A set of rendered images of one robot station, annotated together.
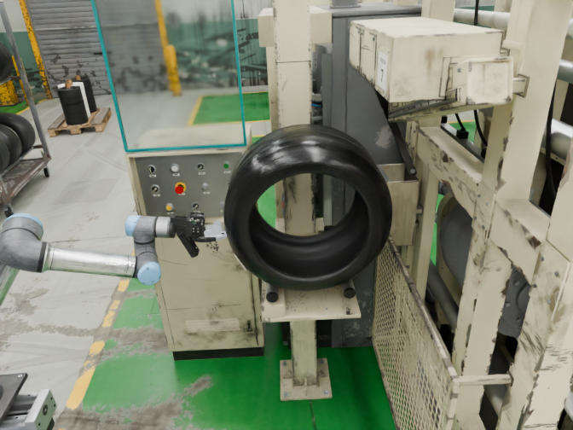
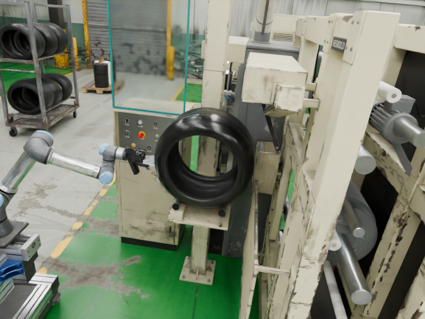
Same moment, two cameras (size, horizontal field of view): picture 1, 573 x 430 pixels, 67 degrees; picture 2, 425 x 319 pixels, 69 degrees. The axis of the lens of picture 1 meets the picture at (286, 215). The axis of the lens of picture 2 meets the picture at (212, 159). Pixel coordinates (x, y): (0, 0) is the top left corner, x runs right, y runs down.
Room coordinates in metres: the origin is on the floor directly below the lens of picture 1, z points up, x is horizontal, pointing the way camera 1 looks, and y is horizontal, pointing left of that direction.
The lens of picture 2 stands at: (-0.26, -0.27, 1.95)
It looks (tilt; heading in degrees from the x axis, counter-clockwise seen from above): 25 degrees down; 5
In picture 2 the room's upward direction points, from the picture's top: 5 degrees clockwise
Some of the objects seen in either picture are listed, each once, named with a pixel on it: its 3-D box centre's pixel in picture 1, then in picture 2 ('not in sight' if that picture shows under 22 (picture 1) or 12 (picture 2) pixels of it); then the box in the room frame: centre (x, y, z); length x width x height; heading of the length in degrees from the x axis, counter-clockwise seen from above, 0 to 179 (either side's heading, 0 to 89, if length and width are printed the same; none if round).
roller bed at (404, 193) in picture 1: (392, 205); (265, 167); (1.66, -0.45, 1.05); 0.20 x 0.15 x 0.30; 0
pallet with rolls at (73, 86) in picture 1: (77, 102); (104, 73); (7.44, 3.41, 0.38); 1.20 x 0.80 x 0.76; 12
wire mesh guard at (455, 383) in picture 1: (401, 352); (248, 257); (1.21, -0.40, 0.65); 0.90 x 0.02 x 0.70; 0
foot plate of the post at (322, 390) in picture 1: (304, 376); (198, 268); (1.69, -0.05, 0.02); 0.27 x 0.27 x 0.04; 0
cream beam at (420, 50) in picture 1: (407, 52); (270, 75); (1.31, -0.37, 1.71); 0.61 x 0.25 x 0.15; 0
